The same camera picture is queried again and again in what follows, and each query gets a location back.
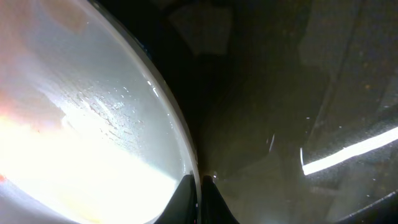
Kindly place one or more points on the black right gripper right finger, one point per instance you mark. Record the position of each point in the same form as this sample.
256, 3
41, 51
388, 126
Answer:
214, 209

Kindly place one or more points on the round black tray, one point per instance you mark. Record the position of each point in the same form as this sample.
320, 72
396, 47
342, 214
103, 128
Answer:
292, 105

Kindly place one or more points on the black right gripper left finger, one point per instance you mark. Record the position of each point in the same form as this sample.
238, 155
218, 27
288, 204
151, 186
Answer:
182, 207

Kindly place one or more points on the grey-white plate with sauce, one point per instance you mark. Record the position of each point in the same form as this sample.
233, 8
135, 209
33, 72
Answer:
90, 132

